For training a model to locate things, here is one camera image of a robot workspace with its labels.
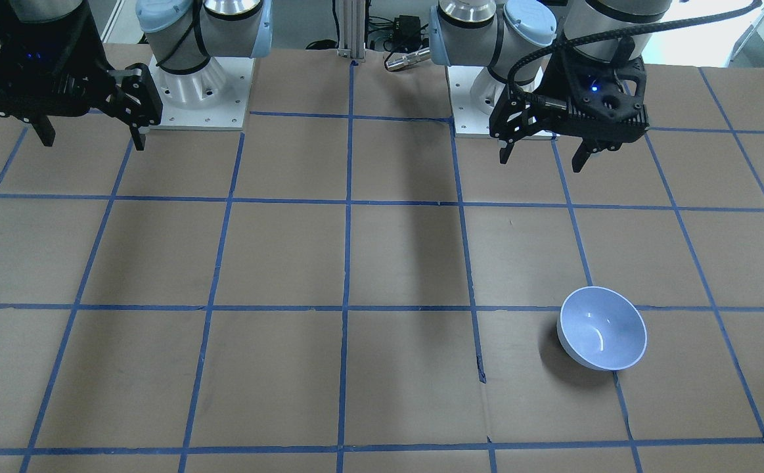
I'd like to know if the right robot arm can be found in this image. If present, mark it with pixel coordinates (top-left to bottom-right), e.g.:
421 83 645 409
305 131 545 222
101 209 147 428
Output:
0 1 273 150

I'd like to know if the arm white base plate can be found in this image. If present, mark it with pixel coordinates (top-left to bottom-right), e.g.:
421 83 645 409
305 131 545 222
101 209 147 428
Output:
148 57 256 131
447 66 505 139

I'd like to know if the silver metal cylinder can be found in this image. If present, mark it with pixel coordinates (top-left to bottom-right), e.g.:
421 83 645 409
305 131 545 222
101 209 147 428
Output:
384 47 432 72

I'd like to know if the black braided cable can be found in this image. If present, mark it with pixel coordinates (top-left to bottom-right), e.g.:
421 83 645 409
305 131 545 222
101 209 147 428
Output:
506 0 763 106

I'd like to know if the aluminium frame post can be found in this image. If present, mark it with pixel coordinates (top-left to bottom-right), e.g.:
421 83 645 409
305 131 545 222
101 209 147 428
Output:
332 1 369 62

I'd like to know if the blue bowl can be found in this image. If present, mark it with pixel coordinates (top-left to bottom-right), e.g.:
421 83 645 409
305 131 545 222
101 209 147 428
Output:
556 286 648 371

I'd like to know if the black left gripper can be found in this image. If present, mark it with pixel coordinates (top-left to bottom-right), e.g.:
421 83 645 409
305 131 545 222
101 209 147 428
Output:
490 55 650 173

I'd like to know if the black power adapter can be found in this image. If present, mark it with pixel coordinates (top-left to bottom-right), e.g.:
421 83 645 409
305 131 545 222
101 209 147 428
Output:
392 15 422 42

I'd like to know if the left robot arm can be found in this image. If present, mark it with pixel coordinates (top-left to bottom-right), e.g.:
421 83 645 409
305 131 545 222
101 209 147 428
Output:
428 1 671 173

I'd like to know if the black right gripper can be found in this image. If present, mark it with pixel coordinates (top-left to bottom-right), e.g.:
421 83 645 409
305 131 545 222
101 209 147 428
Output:
0 1 162 152

